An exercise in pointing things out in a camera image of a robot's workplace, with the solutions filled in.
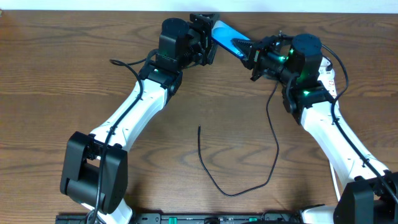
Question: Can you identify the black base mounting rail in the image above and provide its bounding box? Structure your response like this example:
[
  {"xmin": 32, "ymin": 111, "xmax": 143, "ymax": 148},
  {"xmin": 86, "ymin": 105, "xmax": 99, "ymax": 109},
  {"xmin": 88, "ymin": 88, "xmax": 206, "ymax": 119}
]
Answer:
[{"xmin": 55, "ymin": 212, "xmax": 305, "ymax": 224}]

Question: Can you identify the blue Galaxy smartphone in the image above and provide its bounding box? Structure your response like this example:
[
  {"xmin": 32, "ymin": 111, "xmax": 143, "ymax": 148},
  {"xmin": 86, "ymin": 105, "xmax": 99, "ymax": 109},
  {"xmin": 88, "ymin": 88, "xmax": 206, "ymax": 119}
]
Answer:
[{"xmin": 211, "ymin": 21, "xmax": 249, "ymax": 59}]

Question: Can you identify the black USB charging cable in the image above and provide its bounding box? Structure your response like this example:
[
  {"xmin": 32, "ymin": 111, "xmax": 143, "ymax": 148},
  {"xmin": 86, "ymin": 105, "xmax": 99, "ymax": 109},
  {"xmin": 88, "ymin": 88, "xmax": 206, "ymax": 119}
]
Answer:
[{"xmin": 197, "ymin": 80, "xmax": 280, "ymax": 198}]

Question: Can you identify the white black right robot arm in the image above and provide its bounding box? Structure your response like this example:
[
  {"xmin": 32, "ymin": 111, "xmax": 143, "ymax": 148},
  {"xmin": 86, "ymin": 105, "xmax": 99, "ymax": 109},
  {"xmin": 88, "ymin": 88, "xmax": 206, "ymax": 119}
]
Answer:
[{"xmin": 232, "ymin": 34, "xmax": 397, "ymax": 223}]

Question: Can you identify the white power strip cord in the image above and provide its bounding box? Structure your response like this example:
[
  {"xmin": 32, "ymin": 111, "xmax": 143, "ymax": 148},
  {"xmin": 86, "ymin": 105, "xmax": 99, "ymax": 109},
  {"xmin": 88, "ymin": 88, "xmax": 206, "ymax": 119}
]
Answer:
[{"xmin": 329, "ymin": 164, "xmax": 342, "ymax": 203}]

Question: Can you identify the white power strip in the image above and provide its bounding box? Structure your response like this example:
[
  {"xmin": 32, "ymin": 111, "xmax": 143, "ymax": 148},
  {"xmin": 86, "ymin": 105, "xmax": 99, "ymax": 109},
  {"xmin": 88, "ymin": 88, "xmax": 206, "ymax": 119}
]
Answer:
[{"xmin": 318, "ymin": 75, "xmax": 338, "ymax": 98}]

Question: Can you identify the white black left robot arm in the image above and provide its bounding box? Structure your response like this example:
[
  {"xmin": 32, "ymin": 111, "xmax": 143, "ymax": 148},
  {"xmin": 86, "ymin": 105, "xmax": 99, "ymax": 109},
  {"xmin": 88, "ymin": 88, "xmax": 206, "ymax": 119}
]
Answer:
[{"xmin": 60, "ymin": 14, "xmax": 220, "ymax": 223}]

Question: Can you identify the white USB charger adapter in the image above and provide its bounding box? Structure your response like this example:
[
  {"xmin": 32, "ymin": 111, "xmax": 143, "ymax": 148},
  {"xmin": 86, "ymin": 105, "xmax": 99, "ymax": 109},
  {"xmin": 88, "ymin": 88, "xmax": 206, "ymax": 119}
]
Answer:
[{"xmin": 319, "ymin": 56, "xmax": 335, "ymax": 79}]

